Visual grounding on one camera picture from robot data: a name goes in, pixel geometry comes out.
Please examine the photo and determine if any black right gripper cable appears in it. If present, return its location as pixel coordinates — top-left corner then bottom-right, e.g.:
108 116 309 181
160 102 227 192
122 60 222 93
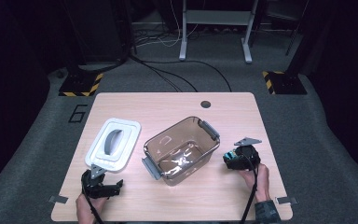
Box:
240 151 259 224

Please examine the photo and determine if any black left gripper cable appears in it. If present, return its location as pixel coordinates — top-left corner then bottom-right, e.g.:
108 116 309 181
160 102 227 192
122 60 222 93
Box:
81 181 105 224

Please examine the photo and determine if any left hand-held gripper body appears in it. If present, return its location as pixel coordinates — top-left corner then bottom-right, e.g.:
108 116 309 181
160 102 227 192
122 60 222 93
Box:
81 163 113 200

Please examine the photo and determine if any white floor cable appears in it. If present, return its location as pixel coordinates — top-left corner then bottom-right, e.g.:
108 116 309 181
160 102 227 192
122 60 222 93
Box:
135 0 201 49

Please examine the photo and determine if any transparent brown storage box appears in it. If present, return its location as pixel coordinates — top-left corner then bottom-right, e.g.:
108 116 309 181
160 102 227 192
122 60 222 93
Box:
142 116 222 187

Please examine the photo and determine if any white metal stand frame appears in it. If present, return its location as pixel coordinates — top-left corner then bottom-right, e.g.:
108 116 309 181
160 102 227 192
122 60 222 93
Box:
179 0 260 64

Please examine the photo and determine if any grey metal bracket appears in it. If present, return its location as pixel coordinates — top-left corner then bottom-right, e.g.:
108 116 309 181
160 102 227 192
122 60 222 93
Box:
275 196 298 205
48 195 69 204

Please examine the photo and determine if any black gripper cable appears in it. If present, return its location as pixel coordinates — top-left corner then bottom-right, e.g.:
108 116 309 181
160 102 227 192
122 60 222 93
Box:
81 181 105 224
240 151 259 224

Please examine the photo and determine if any person's left hand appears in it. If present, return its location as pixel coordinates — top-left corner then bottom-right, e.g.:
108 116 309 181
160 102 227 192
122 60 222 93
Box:
76 193 108 224

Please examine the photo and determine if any black stand pole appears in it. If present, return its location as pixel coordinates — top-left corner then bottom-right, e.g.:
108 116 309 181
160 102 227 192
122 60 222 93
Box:
287 0 335 76

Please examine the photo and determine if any dark equipment stand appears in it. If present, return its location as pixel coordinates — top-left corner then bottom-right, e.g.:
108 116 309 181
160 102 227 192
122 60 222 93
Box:
62 0 135 76

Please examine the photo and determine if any black floor cable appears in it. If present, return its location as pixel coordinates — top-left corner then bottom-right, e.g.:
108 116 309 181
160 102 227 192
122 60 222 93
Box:
130 55 233 93

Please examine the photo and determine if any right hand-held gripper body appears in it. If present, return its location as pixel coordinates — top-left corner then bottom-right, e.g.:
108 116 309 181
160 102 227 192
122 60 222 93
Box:
229 136 263 172

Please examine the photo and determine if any black striped stand base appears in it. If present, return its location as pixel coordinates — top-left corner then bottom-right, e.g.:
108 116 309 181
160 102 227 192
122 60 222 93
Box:
58 73 104 97
262 70 308 95

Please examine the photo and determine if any person's right hand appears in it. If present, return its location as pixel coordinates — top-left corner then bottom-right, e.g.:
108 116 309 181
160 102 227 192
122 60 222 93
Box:
238 162 271 203

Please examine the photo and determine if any white lid with grey handle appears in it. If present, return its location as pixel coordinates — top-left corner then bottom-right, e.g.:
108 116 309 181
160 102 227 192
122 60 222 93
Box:
84 117 142 173

